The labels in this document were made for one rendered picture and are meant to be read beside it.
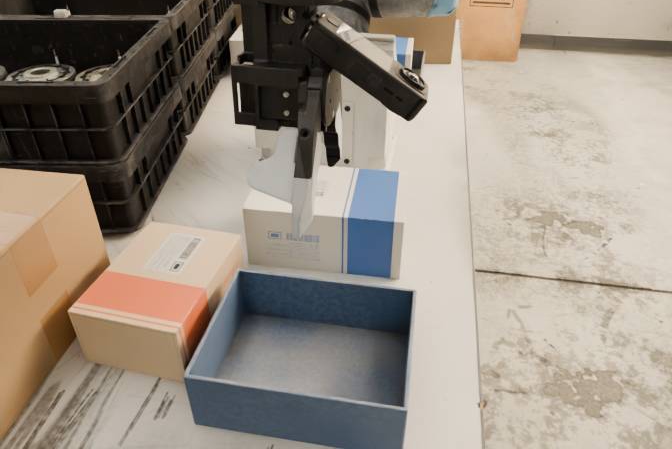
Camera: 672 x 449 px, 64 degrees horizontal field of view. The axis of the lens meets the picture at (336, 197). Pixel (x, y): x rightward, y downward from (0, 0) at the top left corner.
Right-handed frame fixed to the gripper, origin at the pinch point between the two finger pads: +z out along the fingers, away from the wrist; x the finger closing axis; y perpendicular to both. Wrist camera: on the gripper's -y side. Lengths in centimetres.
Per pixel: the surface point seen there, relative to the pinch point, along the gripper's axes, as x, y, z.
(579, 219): -141, -68, 76
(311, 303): -0.9, 1.5, 13.9
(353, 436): 13.4, -5.8, 16.1
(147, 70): -27.8, 33.1, -3.2
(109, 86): -11.8, 29.0, -5.8
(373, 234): -10.2, -4.1, 9.7
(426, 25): -93, -6, 0
